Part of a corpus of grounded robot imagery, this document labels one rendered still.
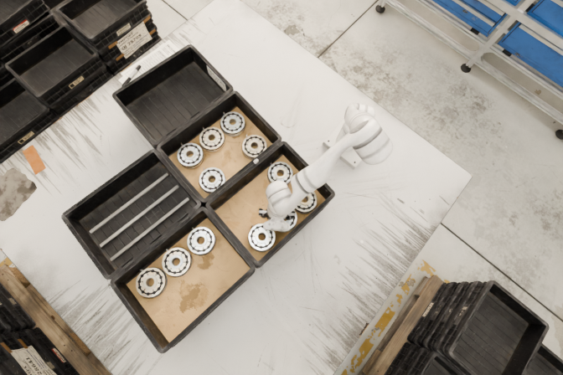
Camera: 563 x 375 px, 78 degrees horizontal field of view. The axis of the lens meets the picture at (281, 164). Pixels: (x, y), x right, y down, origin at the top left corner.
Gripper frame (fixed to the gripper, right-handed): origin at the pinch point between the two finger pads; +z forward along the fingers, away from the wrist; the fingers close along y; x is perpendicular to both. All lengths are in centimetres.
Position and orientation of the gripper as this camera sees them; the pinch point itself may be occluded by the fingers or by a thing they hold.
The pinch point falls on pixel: (276, 217)
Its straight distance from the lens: 135.9
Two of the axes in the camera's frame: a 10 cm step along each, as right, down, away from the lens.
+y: -10.0, -0.9, -0.4
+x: -0.7, 9.4, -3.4
